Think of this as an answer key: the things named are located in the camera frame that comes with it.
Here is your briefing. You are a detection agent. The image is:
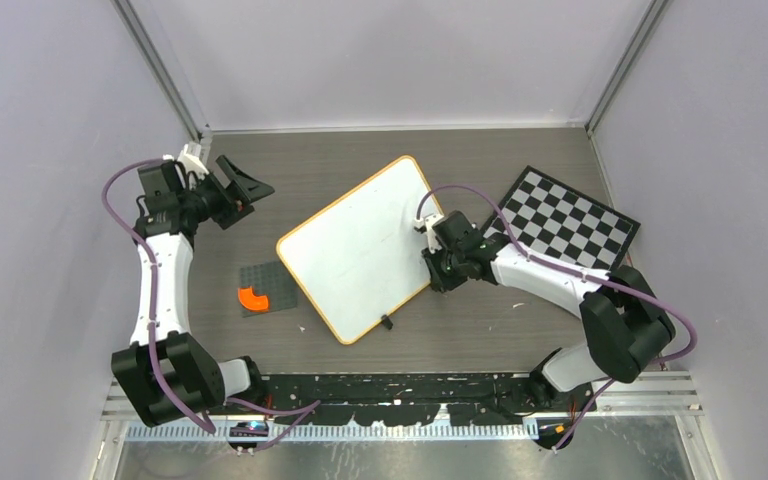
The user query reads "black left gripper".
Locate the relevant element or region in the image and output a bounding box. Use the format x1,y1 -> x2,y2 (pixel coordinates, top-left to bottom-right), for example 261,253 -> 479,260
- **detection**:
179,157 -> 273,230

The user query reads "yellow framed whiteboard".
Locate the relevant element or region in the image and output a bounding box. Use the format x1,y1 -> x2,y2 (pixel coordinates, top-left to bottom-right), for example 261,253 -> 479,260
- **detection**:
276,155 -> 442,345

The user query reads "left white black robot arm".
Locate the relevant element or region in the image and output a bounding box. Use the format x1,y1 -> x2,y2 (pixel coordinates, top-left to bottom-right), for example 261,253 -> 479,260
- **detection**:
101,154 -> 275,434

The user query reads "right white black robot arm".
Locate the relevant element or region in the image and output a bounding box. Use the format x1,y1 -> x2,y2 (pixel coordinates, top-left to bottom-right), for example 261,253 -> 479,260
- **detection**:
413,211 -> 676,411

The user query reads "black white chessboard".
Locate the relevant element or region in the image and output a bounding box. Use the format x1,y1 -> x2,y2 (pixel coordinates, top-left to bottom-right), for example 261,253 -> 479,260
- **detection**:
481,166 -> 640,270

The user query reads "grey lego baseplate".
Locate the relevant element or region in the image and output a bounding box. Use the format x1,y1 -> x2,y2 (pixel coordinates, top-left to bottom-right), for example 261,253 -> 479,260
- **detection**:
238,260 -> 298,317

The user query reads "orange curved block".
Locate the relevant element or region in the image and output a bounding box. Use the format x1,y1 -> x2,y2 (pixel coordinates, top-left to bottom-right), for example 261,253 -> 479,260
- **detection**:
237,287 -> 270,314

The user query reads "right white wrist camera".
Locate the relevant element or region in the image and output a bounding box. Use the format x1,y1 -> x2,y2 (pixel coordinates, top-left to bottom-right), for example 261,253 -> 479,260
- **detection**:
413,213 -> 444,253

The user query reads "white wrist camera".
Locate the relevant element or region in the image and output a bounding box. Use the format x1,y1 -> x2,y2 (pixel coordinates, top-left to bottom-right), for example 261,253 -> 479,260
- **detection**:
177,142 -> 210,179
413,213 -> 444,253

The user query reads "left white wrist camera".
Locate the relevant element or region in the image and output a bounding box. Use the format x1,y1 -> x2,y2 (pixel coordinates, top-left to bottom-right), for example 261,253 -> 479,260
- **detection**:
177,142 -> 210,179

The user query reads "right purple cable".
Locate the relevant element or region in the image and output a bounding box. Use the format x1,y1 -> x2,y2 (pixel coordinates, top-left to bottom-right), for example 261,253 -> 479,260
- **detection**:
415,184 -> 699,452

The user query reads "aluminium frame rail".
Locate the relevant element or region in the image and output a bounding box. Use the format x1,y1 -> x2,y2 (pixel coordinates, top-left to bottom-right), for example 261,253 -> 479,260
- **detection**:
102,371 -> 704,443

